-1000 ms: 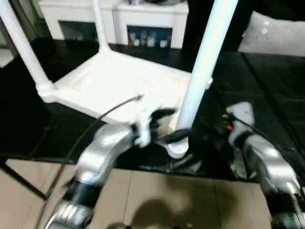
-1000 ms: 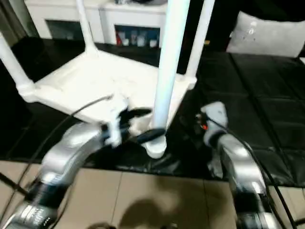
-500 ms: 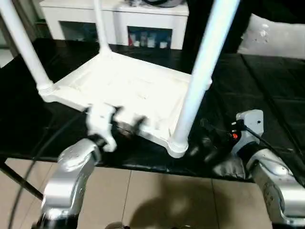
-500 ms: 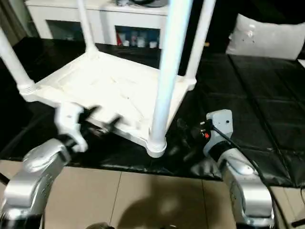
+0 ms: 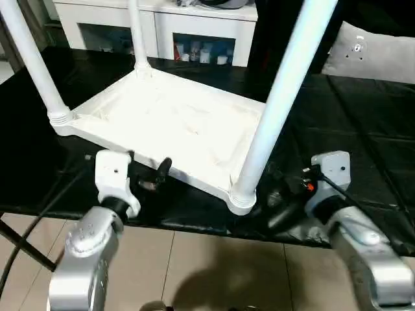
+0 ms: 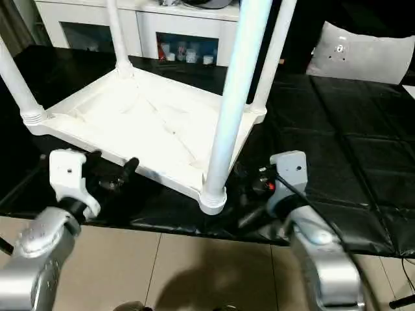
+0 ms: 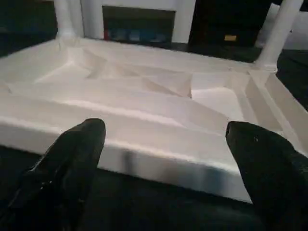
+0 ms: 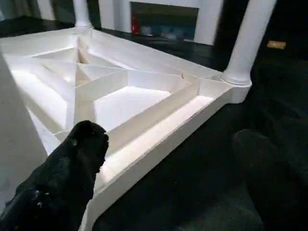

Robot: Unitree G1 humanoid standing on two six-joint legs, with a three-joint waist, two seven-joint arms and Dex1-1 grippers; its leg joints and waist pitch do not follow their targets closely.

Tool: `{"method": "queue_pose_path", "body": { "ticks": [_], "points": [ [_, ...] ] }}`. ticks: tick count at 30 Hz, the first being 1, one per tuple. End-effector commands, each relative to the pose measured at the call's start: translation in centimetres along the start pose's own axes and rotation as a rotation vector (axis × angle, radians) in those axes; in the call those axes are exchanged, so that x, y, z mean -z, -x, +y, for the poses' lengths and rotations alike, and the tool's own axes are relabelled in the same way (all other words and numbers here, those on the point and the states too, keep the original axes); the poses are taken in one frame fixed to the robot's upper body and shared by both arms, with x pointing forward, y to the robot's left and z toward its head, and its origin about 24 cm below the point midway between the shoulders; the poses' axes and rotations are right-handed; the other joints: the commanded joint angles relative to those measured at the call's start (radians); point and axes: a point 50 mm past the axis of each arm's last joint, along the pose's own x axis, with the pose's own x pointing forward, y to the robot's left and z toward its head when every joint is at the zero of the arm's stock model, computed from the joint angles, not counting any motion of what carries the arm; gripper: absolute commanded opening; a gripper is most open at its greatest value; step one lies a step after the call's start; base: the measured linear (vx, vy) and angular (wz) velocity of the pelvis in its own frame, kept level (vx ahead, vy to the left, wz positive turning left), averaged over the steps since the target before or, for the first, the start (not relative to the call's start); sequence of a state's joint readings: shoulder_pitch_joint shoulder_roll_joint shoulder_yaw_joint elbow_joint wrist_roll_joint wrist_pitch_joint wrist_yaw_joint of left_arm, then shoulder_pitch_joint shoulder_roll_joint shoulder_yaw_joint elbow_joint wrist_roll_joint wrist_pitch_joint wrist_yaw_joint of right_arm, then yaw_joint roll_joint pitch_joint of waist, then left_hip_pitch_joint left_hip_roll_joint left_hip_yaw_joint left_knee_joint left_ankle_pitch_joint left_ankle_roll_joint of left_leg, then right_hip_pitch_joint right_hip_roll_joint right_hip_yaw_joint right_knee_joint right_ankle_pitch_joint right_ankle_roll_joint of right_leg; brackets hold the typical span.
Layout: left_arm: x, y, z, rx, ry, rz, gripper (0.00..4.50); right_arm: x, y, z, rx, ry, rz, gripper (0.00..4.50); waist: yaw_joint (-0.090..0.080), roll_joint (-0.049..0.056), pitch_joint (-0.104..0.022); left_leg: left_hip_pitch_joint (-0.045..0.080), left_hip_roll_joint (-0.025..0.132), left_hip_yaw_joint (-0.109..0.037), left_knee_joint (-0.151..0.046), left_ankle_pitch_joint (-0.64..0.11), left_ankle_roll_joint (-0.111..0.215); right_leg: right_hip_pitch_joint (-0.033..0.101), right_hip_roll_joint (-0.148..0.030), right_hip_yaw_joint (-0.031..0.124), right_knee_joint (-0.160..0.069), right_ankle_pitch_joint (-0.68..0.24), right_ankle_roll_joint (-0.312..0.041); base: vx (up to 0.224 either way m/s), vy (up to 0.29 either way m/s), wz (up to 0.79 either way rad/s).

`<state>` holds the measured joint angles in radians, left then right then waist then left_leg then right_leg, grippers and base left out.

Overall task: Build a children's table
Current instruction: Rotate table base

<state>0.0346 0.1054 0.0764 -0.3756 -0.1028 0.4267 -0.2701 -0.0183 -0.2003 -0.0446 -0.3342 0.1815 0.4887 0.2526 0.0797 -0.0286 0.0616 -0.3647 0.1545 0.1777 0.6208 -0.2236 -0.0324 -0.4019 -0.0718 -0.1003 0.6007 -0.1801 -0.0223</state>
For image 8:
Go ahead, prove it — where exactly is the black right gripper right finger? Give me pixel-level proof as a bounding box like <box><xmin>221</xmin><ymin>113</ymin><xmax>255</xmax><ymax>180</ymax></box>
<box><xmin>233</xmin><ymin>129</ymin><xmax>308</xmax><ymax>231</ymax></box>

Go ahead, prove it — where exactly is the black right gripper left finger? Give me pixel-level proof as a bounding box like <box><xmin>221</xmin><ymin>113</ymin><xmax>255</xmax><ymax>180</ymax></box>
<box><xmin>0</xmin><ymin>120</ymin><xmax>109</xmax><ymax>231</ymax></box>

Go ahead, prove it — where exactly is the white plastic table leg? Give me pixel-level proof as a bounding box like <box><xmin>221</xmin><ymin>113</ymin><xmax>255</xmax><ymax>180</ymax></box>
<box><xmin>221</xmin><ymin>0</ymin><xmax>277</xmax><ymax>87</ymax></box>
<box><xmin>0</xmin><ymin>53</ymin><xmax>49</xmax><ymax>193</ymax></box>
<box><xmin>72</xmin><ymin>0</ymin><xmax>93</xmax><ymax>29</ymax></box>

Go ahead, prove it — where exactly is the white plastic table top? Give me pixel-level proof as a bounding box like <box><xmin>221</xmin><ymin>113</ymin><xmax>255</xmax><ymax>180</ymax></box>
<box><xmin>0</xmin><ymin>26</ymin><xmax>252</xmax><ymax>231</ymax></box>

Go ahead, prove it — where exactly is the black table mat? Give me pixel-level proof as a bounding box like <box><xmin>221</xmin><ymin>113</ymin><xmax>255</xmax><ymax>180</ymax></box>
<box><xmin>0</xmin><ymin>17</ymin><xmax>308</xmax><ymax>231</ymax></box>

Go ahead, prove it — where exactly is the small yellow label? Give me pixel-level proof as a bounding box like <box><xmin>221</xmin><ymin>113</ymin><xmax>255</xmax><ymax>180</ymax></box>
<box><xmin>267</xmin><ymin>41</ymin><xmax>287</xmax><ymax>50</ymax></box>

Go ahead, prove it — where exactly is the black tall cabinet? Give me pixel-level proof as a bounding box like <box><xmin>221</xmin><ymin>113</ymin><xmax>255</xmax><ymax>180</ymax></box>
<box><xmin>214</xmin><ymin>0</ymin><xmax>308</xmax><ymax>63</ymax></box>

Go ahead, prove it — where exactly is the white glass-door cabinet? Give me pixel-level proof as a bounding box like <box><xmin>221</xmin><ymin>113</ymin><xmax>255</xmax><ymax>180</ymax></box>
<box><xmin>36</xmin><ymin>0</ymin><xmax>224</xmax><ymax>46</ymax></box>

